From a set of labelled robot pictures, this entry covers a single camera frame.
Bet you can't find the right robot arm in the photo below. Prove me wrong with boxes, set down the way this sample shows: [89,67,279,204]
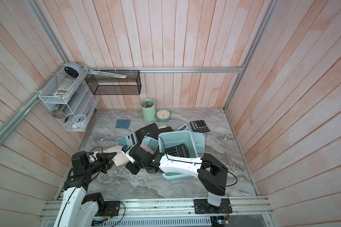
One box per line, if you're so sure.
[125,145,229,207]

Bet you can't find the black calculator face down large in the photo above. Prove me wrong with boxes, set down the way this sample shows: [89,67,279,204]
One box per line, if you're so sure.
[135,123,159,142]

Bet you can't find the white wire shelf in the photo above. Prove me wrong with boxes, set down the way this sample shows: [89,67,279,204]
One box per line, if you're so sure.
[39,64,99,132]

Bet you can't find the pink calculator face down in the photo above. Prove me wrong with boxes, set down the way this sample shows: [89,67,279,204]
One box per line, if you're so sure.
[140,143,154,155]
[103,145,130,166]

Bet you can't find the black calculator face down small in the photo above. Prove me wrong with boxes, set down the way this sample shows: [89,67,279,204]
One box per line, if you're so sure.
[154,126,173,140]

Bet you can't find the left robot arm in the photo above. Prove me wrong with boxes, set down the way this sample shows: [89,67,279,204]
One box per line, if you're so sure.
[54,151,120,227]

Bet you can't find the pink calculator back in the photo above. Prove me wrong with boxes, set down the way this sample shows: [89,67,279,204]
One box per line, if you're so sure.
[158,124,167,129]

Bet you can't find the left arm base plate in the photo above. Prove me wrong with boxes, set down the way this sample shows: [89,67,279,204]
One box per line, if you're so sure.
[82,201,121,218]

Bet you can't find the black wire basket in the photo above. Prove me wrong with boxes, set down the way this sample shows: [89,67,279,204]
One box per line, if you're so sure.
[85,70,142,95]

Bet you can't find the teal calculator left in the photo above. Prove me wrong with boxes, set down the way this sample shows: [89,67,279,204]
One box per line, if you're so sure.
[116,132,138,148]

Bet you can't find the mint green storage box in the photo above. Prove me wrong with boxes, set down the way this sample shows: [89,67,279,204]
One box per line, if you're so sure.
[158,130,199,180]

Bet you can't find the green pen cup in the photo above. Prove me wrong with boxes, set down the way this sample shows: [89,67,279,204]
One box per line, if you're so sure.
[141,98,156,122]

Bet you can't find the black calculator back right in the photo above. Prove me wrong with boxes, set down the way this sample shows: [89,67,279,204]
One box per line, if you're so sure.
[190,120,210,133]

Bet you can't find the black calculator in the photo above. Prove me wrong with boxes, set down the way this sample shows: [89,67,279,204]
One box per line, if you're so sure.
[190,120,210,133]
[165,144,189,158]

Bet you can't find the aluminium front rail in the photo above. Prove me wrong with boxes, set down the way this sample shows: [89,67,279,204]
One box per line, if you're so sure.
[38,195,274,220]

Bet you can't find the small teal calculator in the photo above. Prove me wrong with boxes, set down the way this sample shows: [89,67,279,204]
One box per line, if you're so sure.
[142,136,159,152]

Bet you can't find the grey round speaker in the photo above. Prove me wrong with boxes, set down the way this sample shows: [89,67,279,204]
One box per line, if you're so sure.
[64,62,82,78]

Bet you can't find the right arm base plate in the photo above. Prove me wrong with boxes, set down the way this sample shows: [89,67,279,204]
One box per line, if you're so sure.
[193,198,233,214]

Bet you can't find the large teal calculator right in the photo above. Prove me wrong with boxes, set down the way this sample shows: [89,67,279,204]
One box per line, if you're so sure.
[176,124,206,154]

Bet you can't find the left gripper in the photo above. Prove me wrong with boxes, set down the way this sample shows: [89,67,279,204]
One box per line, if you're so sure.
[85,152,117,176]

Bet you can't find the black calculator front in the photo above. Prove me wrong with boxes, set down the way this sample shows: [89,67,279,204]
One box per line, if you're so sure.
[165,144,189,158]

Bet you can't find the ruler on basket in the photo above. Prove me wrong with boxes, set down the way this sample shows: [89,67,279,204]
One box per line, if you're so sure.
[88,70,127,79]

